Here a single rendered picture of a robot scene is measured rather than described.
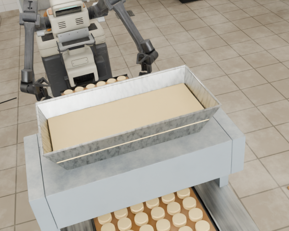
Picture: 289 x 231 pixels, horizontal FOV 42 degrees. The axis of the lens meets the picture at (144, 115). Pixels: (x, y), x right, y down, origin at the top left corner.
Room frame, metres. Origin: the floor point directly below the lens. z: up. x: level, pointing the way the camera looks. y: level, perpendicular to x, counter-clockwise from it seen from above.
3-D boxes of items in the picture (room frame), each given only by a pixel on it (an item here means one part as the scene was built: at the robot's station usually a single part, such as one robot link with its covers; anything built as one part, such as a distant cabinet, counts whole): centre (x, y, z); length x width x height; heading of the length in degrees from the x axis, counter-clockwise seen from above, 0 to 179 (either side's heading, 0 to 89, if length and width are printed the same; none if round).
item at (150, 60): (1.90, -0.06, 0.99); 0.07 x 0.07 x 0.10; 59
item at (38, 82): (1.71, 0.50, 1.02); 0.09 x 0.07 x 0.07; 59
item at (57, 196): (1.01, 0.06, 1.01); 0.72 x 0.33 x 0.34; 103
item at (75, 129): (1.01, 0.06, 1.25); 0.56 x 0.29 x 0.14; 103
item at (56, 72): (2.88, 0.51, 0.59); 0.55 x 0.34 x 0.83; 104
